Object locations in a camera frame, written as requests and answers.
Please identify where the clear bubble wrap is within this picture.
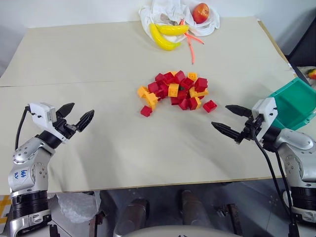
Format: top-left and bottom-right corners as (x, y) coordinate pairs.
(56, 192), (100, 224)

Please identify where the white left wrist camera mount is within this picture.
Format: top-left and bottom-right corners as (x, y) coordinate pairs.
(27, 102), (67, 145)

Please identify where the green plastic bin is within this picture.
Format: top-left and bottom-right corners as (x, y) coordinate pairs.
(267, 77), (316, 131)

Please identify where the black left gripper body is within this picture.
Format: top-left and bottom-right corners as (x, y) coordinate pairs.
(52, 118), (78, 142)

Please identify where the white plastic bag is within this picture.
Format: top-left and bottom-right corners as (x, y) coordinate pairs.
(138, 0), (221, 43)

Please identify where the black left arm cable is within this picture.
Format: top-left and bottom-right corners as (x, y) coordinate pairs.
(14, 105), (33, 151)

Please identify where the orange thin strip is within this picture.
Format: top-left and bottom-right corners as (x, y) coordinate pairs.
(186, 36), (197, 65)
(184, 32), (205, 45)

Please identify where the red toy apple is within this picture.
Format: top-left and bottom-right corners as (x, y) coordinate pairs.
(192, 2), (210, 24)

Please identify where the black furniture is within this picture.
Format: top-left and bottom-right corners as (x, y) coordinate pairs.
(287, 34), (316, 68)

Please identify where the yellow toy banana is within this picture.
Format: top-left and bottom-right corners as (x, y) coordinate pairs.
(149, 23), (182, 52)
(155, 23), (191, 36)

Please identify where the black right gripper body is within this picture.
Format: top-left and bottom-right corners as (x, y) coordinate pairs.
(235, 115), (264, 147)

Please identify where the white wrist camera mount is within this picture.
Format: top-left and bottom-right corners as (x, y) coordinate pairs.
(251, 97), (279, 142)
(27, 102), (67, 145)

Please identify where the rusty metal frame bar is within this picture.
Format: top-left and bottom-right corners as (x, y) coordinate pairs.
(216, 203), (244, 237)
(88, 211), (105, 237)

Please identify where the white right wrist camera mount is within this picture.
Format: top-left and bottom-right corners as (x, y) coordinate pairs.
(251, 97), (279, 142)

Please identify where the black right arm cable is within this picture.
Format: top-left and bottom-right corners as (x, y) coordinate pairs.
(251, 123), (300, 237)

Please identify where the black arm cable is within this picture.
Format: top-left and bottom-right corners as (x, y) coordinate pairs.
(14, 105), (33, 151)
(251, 123), (300, 237)

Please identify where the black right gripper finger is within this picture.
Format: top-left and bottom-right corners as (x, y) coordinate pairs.
(225, 104), (253, 118)
(211, 121), (241, 142)

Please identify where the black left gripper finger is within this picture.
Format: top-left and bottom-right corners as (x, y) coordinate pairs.
(75, 109), (95, 133)
(56, 102), (76, 120)

